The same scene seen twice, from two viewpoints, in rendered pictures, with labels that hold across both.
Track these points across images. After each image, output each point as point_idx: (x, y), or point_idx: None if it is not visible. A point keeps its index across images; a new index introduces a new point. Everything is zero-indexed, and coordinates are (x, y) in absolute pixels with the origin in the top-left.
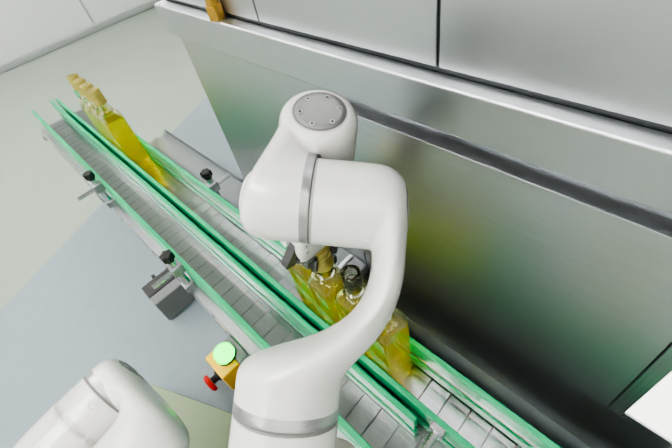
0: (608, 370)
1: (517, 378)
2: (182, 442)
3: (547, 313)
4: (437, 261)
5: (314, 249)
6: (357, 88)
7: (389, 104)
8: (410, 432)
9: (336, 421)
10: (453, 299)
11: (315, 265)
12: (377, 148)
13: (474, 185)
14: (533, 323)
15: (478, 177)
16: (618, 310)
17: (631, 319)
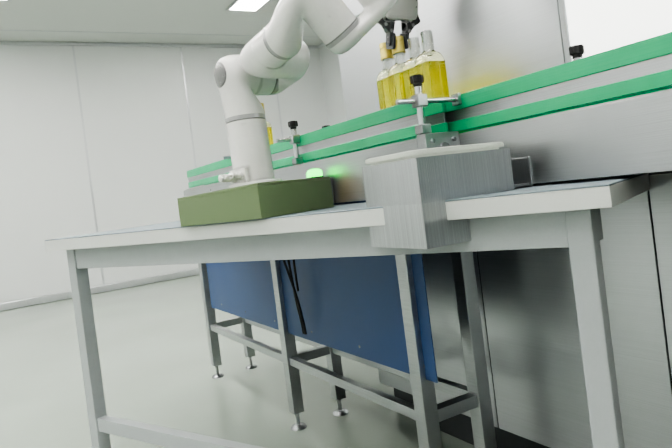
0: (550, 30)
1: None
2: (308, 50)
3: (518, 20)
4: (469, 50)
5: (393, 7)
6: None
7: None
8: (443, 131)
9: None
10: (483, 80)
11: (393, 37)
12: None
13: None
14: (517, 39)
15: None
16: None
17: None
